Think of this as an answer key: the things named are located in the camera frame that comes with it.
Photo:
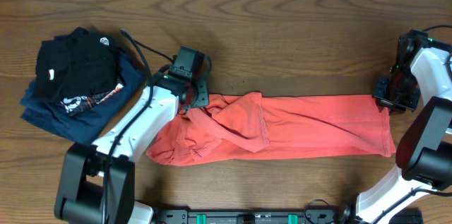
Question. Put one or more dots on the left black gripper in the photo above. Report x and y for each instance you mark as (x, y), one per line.
(201, 93)

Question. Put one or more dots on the navy blue folded garment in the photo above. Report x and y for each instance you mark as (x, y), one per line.
(87, 126)

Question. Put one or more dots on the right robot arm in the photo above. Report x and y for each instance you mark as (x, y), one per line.
(422, 72)

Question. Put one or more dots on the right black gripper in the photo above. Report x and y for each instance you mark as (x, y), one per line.
(382, 99)

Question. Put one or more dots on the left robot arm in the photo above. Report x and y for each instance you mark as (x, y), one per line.
(97, 183)

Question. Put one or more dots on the black patterned folded garment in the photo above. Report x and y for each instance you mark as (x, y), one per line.
(77, 105)

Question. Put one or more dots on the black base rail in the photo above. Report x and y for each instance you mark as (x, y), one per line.
(313, 213)

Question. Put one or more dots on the red orange t-shirt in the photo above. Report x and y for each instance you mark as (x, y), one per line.
(254, 127)

